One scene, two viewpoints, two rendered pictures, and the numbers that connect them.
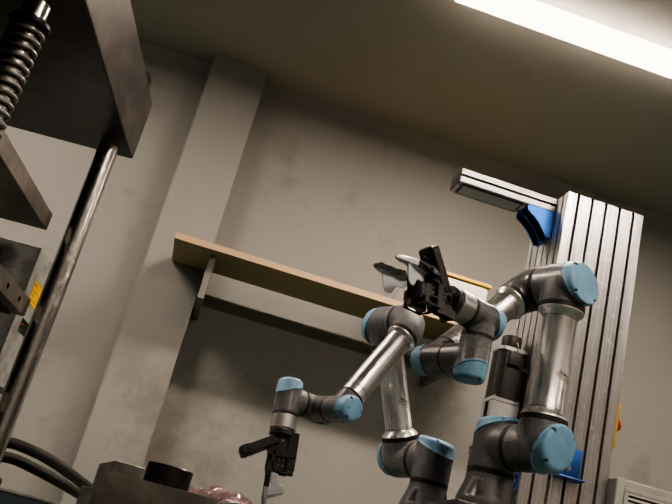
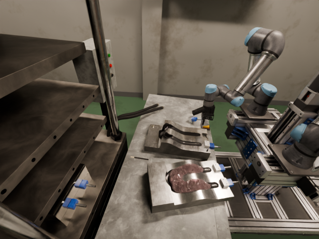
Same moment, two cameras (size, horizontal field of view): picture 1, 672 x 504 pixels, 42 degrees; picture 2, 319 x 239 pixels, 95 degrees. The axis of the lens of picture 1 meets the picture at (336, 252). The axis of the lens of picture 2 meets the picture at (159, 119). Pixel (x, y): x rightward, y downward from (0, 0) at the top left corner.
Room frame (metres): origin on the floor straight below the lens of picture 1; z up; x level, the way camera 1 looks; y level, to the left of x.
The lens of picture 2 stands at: (1.53, 0.29, 1.75)
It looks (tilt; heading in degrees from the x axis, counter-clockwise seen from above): 40 degrees down; 5
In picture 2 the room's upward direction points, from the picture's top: 5 degrees clockwise
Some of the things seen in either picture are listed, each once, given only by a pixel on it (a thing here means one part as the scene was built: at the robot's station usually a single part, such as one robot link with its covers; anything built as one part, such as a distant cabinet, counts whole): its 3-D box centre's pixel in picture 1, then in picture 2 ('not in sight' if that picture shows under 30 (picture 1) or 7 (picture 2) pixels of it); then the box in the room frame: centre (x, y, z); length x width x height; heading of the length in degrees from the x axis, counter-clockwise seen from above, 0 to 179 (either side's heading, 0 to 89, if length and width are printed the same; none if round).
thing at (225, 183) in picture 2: not in sight; (229, 182); (2.05, -0.15, 0.86); 0.13 x 0.05 x 0.05; 107
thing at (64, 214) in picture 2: not in sight; (34, 186); (1.83, 1.00, 0.87); 0.50 x 0.27 x 0.17; 90
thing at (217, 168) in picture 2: not in sight; (221, 168); (2.16, -0.12, 0.86); 0.13 x 0.05 x 0.05; 107
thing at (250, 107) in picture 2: (425, 498); (258, 105); (2.67, -0.45, 1.09); 0.15 x 0.15 x 0.10
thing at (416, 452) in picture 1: (432, 459); (265, 93); (2.68, -0.45, 1.20); 0.13 x 0.12 x 0.14; 35
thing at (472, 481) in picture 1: (487, 491); (301, 153); (2.18, -0.51, 1.09); 0.15 x 0.15 x 0.10
